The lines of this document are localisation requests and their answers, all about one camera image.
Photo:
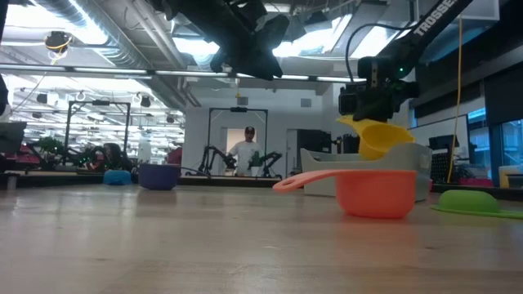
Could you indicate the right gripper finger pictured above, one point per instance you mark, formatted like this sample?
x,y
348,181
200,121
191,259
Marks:
x,y
372,115

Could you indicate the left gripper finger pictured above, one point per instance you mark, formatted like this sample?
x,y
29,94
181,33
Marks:
x,y
275,32
253,63

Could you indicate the yellow plastic measuring cup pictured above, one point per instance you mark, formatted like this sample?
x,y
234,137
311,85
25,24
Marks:
x,y
380,141

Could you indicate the orange plastic measuring cup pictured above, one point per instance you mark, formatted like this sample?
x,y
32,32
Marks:
x,y
376,196

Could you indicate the green plastic measuring cup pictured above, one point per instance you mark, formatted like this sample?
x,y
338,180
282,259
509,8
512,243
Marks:
x,y
468,202

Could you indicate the purple plastic measuring cup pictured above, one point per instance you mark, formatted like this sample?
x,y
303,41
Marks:
x,y
158,176

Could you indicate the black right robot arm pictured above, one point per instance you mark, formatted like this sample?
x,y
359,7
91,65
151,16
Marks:
x,y
429,20

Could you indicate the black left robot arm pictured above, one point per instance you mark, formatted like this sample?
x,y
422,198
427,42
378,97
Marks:
x,y
2,94

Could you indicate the background black robot arm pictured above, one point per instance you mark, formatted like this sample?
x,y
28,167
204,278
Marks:
x,y
271,157
214,153

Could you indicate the white plastic basket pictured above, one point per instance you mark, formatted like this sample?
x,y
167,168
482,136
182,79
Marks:
x,y
408,159

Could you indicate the small blue measuring cup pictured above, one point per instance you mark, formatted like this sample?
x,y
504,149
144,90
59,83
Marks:
x,y
117,178

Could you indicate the black box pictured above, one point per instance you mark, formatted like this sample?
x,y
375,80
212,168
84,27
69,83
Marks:
x,y
351,145

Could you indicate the ceiling light strip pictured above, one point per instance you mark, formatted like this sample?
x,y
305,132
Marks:
x,y
192,74

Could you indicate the whiteboard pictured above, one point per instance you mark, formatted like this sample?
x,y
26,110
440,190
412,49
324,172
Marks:
x,y
437,126

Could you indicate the black cabinet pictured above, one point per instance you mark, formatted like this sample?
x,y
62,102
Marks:
x,y
314,141

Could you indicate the black monitor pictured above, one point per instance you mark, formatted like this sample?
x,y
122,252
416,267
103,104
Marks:
x,y
443,142

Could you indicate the standing person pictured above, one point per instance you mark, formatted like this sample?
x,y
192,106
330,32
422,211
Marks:
x,y
245,155

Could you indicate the red bin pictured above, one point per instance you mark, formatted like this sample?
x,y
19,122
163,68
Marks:
x,y
474,182

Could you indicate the red chair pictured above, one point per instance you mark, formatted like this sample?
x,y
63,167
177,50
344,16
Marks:
x,y
175,157

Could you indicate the yellow box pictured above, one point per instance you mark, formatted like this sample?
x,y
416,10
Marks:
x,y
508,173

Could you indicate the seated person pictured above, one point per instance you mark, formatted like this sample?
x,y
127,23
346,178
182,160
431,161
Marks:
x,y
114,157

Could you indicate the green plant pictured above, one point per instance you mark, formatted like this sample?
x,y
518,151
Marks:
x,y
50,145

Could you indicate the dark monitor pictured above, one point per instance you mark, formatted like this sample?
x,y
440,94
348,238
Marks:
x,y
12,136

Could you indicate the black metal frame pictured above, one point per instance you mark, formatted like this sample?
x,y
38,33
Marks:
x,y
98,103

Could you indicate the round ceiling camera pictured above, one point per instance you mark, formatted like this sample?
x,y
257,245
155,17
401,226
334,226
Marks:
x,y
58,41

